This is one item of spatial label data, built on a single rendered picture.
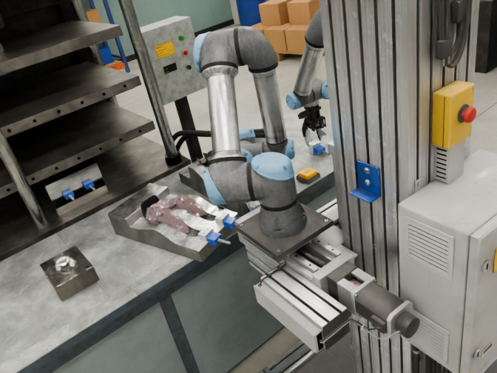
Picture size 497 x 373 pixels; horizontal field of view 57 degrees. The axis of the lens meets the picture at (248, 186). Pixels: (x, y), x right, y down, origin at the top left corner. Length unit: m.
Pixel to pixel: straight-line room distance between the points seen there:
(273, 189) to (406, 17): 0.58
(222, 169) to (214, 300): 0.84
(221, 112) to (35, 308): 1.02
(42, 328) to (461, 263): 1.35
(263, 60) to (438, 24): 0.57
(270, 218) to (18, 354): 0.95
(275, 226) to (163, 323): 0.75
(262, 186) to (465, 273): 0.56
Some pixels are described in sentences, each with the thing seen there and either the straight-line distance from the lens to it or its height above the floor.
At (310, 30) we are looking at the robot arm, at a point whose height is 1.48.
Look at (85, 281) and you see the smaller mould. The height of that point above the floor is 0.83.
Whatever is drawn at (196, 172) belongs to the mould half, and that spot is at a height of 0.92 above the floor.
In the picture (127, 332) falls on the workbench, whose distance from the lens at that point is 1.86.
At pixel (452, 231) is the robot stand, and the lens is 1.07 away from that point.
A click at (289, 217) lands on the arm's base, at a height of 1.10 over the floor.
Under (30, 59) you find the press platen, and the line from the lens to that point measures 2.30.
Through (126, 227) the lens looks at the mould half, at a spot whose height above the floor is 0.86.
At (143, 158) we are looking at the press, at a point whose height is 0.78.
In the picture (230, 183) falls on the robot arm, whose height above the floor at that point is 1.23.
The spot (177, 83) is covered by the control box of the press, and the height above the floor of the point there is 1.16.
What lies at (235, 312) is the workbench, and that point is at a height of 0.36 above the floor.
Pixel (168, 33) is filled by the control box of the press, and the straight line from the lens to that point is 2.57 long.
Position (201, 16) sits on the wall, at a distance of 9.69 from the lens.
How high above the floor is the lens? 1.87
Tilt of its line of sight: 30 degrees down
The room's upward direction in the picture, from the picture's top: 12 degrees counter-clockwise
